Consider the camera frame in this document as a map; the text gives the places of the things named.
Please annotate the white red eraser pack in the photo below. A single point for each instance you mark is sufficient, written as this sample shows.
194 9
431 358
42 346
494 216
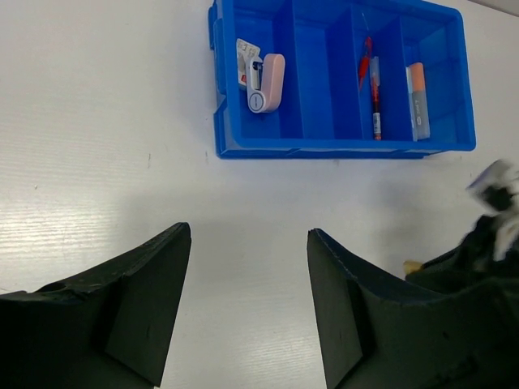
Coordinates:
245 51

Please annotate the orange highlighter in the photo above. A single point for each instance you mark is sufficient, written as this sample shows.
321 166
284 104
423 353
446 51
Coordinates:
418 101

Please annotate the red pen crossed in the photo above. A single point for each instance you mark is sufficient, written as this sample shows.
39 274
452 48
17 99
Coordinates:
364 63

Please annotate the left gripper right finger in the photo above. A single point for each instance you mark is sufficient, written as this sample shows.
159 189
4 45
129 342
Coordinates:
379 331

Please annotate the blue compartment tray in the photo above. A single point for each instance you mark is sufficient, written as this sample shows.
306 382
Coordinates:
323 113

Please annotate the red pen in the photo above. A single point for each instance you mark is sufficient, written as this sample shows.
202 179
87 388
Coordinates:
375 97

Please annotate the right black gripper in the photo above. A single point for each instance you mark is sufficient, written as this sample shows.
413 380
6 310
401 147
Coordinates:
469 263

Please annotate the tan eraser block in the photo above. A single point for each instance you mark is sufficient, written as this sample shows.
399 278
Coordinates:
410 267

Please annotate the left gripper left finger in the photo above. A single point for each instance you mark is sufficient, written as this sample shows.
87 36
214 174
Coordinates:
107 327

